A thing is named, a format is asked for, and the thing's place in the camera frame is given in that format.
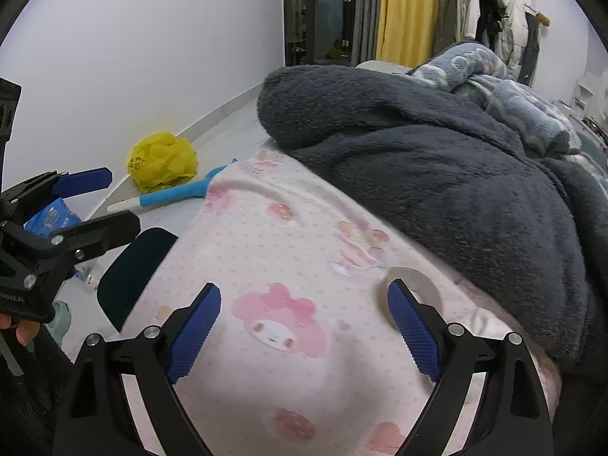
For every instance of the dark teal tablet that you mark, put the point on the dark teal tablet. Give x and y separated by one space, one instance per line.
133 275

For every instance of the person's left hand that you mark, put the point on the person's left hand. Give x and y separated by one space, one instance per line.
26 333

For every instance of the pale green object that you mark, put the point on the pale green object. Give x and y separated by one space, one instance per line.
61 320

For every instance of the dark grey fleece blanket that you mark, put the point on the dark grey fleece blanket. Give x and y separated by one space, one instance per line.
427 161

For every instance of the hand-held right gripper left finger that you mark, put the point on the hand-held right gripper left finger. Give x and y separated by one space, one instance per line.
194 332

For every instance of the dark window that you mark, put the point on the dark window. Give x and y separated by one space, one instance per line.
327 9

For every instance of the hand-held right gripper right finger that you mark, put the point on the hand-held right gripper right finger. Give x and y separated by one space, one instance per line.
413 332

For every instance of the pink printed blanket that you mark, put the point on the pink printed blanket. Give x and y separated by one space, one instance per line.
294 256

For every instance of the blue printed packet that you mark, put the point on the blue printed packet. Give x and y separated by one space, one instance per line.
52 216

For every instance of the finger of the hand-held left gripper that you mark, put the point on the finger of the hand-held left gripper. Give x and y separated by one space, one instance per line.
85 180
104 232

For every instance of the blue printed blanket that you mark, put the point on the blue printed blanket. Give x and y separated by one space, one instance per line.
513 99

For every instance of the white shelf unit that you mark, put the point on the white shelf unit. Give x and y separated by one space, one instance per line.
589 95

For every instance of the yellow plastic bag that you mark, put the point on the yellow plastic bag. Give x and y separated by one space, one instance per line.
161 161

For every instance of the row of hanging clothes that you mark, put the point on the row of hanging clothes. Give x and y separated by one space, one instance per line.
508 19

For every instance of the yellow curtain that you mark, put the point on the yellow curtain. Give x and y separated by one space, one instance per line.
408 9

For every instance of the grey curtain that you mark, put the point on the grey curtain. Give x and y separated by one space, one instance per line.
368 9

